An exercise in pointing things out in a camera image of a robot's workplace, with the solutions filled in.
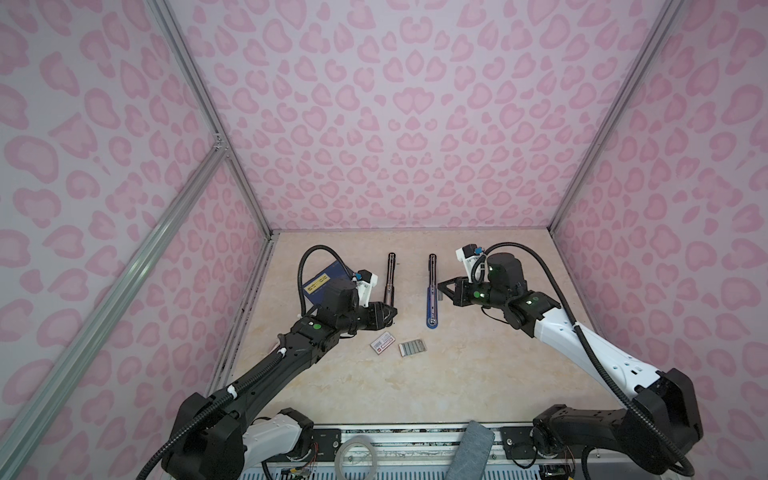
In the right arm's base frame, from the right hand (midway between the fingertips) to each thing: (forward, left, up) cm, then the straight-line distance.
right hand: (441, 284), depth 77 cm
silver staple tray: (-7, +7, -23) cm, 25 cm away
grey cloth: (-35, -6, -19) cm, 41 cm away
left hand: (-4, +12, -4) cm, 13 cm away
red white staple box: (-7, +16, -21) cm, 28 cm away
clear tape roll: (-32, +22, -24) cm, 45 cm away
